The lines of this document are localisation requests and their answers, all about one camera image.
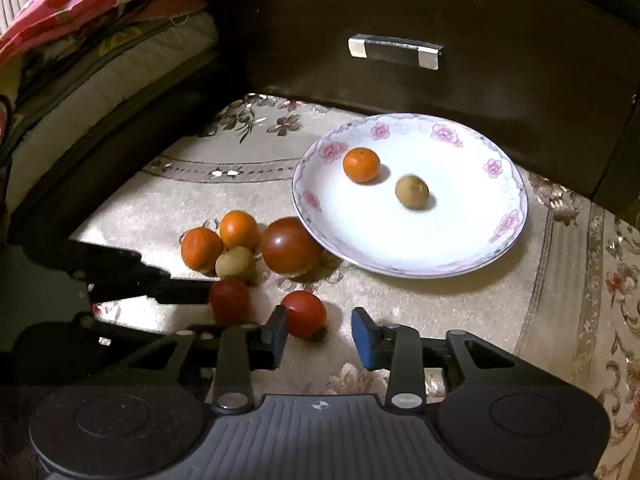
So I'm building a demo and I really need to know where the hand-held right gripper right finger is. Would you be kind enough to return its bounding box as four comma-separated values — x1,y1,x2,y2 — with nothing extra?
351,306,523,411

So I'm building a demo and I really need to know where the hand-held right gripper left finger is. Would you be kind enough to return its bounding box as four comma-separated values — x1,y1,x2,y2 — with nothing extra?
117,305,290,415

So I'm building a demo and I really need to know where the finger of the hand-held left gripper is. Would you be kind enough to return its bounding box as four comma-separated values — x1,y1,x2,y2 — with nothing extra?
60,239,217,307
74,311,236,376

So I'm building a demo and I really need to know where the small red tomato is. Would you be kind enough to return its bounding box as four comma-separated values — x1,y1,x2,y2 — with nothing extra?
280,290,328,341
208,280,252,326

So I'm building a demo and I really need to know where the orange mandarin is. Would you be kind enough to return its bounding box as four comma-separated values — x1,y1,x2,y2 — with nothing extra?
180,227,224,272
342,146,381,184
219,210,261,251

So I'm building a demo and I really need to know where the brown kiwi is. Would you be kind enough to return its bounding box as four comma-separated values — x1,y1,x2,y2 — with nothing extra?
215,246,257,282
395,174,431,210

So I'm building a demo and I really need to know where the large dark red tomato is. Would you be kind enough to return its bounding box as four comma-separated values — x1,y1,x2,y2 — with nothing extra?
260,216,325,276

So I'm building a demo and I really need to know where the white floral rim plate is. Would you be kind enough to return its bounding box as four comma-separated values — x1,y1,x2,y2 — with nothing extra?
291,112,530,279

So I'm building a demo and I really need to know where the beige floral cloth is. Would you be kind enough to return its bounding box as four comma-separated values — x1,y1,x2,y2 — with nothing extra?
65,92,640,480

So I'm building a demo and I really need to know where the white mattress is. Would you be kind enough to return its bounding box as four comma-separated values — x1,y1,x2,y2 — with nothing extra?
7,12,221,211

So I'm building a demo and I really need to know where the folded multicolour quilt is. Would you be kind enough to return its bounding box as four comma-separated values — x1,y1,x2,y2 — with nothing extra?
10,0,213,116

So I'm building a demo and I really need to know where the pink floral blanket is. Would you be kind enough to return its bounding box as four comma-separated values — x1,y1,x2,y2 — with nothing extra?
0,0,128,68

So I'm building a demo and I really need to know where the dark wooden nightstand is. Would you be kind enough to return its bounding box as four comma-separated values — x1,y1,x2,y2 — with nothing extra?
200,0,640,217

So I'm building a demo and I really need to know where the dark wooden bed frame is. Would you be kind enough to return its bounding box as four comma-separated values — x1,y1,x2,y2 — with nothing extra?
0,50,246,261

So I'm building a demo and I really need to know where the silver drawer handle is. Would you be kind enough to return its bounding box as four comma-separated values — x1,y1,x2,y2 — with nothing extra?
348,34,445,70

